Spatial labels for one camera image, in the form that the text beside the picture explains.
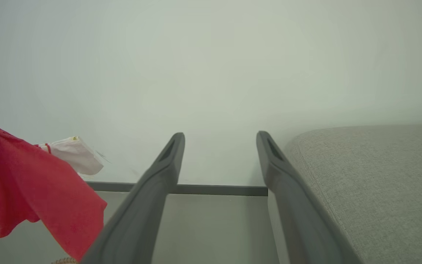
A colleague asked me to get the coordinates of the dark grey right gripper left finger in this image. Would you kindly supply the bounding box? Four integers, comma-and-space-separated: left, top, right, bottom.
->
80, 132, 185, 264

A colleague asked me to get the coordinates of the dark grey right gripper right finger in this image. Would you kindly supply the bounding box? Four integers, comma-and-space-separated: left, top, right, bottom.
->
256, 131, 363, 264

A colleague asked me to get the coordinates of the red and white garment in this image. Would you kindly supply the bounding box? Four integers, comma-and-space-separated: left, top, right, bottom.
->
0, 124, 108, 261

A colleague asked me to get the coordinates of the dark skirting board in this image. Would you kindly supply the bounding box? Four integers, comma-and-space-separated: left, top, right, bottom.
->
85, 181, 269, 197

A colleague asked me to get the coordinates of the grey fabric sofa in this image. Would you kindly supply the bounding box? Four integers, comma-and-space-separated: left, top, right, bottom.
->
284, 124, 422, 264

